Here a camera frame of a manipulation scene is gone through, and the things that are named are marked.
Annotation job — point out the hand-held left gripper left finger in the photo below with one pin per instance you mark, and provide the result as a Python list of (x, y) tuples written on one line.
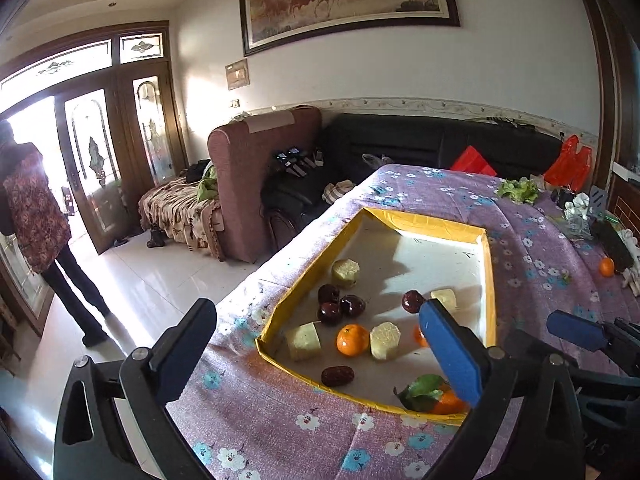
[(185, 347)]

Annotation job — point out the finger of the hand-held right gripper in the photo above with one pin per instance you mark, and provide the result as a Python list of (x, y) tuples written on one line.
[(530, 344), (575, 329)]

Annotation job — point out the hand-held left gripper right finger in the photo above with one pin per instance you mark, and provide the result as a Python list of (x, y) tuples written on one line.
[(450, 355)]

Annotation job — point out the orange mandarin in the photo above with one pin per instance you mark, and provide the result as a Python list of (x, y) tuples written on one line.
[(352, 340), (420, 336), (606, 267)]

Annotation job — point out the mandarin with green leaves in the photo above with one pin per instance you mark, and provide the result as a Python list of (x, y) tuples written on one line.
[(425, 392)]

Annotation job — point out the pale green cake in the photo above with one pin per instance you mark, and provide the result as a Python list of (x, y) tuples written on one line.
[(385, 341), (443, 300)]

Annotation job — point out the yellow rimmed white tray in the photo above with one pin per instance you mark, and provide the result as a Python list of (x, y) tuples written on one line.
[(430, 265)]

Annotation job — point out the oblong dried red date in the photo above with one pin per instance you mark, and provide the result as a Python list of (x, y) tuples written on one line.
[(337, 376)]

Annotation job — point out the pale yellow sugarcane piece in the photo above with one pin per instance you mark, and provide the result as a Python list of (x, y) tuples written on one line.
[(302, 341), (346, 271)]

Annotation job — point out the white crumpled cloth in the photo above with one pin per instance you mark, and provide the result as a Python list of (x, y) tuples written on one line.
[(632, 262)]

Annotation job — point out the black oblong object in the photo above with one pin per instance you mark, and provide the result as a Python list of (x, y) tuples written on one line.
[(612, 246)]

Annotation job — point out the dark shoes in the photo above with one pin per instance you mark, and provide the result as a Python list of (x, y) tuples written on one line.
[(155, 238)]

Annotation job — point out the white flower ornament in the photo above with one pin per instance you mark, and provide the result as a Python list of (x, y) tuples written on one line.
[(579, 206)]

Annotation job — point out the grey box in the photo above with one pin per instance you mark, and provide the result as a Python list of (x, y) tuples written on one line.
[(598, 201)]

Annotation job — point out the purple floral tablecloth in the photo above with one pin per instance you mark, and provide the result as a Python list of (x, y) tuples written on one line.
[(280, 440)]

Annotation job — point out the patterned beige blanket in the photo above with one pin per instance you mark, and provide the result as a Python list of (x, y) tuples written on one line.
[(175, 210)]

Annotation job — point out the wooden cabinet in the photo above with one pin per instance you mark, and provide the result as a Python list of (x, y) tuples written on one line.
[(627, 200)]

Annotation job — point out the green lettuce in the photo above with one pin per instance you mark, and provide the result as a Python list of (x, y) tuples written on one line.
[(520, 190)]

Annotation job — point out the brown fabric armchair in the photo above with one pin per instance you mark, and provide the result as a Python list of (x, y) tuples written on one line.
[(240, 200)]

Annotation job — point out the green cloth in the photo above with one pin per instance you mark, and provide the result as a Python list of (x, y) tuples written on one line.
[(207, 185)]

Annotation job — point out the orange plastic bag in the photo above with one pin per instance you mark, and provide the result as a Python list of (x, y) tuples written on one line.
[(570, 160)]

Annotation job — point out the black bag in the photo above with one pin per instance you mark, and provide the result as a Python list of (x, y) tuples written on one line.
[(196, 171)]

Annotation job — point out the red box on sofa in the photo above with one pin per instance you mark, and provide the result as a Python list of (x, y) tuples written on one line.
[(472, 161)]

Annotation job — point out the plaid cloth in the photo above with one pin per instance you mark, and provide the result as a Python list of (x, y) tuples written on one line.
[(337, 191)]

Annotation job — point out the black leather sofa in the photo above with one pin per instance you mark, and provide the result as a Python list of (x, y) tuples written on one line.
[(410, 140)]

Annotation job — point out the wooden glass door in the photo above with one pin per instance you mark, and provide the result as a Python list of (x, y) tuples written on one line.
[(125, 125)]

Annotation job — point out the white armchair cover cloth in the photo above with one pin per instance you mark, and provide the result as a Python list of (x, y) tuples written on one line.
[(270, 121)]

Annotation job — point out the framed horse painting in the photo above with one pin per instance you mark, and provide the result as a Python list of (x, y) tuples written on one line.
[(345, 0)]

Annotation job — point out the small framed wall panel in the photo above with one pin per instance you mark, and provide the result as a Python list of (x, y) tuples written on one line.
[(237, 74)]

